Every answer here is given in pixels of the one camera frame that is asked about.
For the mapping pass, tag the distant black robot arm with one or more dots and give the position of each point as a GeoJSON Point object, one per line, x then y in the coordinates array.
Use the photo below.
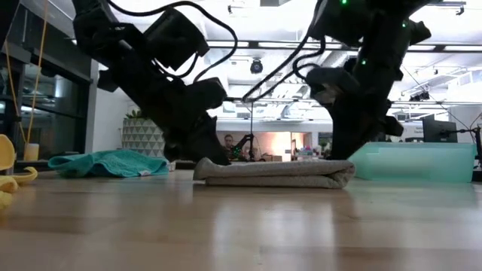
{"type": "Point", "coordinates": [243, 145]}

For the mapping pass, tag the black computer monitor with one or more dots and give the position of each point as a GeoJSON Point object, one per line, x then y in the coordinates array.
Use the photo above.
{"type": "Point", "coordinates": [438, 131]}

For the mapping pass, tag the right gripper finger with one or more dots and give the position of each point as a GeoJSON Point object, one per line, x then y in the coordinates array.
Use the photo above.
{"type": "Point", "coordinates": [371, 128]}
{"type": "Point", "coordinates": [342, 139]}

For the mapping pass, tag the succulent in patterned white pot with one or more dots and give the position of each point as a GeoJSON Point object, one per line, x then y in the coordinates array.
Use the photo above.
{"type": "Point", "coordinates": [141, 135]}

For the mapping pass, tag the teal microfiber towel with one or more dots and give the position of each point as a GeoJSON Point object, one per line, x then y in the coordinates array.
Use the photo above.
{"type": "Point", "coordinates": [109, 163]}

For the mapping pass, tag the ceiling light strip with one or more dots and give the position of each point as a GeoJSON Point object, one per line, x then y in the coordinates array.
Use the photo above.
{"type": "Point", "coordinates": [463, 48]}
{"type": "Point", "coordinates": [278, 44]}
{"type": "Point", "coordinates": [421, 47]}

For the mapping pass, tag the person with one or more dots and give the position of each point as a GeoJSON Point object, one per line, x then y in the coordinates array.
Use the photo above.
{"type": "Point", "coordinates": [228, 142]}

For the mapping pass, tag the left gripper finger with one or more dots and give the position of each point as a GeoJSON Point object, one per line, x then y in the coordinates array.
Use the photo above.
{"type": "Point", "coordinates": [211, 143]}
{"type": "Point", "coordinates": [179, 145]}

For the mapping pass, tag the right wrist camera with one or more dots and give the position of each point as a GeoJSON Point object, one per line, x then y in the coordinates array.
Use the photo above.
{"type": "Point", "coordinates": [331, 81]}

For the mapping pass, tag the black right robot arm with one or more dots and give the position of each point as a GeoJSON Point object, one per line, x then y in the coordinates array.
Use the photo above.
{"type": "Point", "coordinates": [380, 41]}

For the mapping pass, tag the ceiling track fixture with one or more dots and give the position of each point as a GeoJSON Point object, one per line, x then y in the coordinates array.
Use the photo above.
{"type": "Point", "coordinates": [448, 3]}

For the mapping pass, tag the black ceiling spotlight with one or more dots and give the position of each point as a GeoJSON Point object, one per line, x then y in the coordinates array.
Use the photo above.
{"type": "Point", "coordinates": [420, 97]}
{"type": "Point", "coordinates": [256, 67]}

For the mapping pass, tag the cream cylinder cup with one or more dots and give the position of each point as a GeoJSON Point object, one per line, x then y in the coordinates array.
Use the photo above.
{"type": "Point", "coordinates": [31, 151]}

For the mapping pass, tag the translucent teal plastic bin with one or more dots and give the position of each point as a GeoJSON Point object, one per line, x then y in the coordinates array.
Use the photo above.
{"type": "Point", "coordinates": [414, 162]}

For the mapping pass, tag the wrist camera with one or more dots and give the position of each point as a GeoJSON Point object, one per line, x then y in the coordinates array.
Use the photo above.
{"type": "Point", "coordinates": [173, 37]}
{"type": "Point", "coordinates": [331, 81]}

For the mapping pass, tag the grey microfiber towel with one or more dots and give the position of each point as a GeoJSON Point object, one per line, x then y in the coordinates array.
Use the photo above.
{"type": "Point", "coordinates": [275, 173]}

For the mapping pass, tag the yellow microfiber towel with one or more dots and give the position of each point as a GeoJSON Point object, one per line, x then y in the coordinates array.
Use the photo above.
{"type": "Point", "coordinates": [7, 184]}

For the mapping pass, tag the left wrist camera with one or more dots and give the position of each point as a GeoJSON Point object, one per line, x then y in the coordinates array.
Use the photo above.
{"type": "Point", "coordinates": [173, 37]}

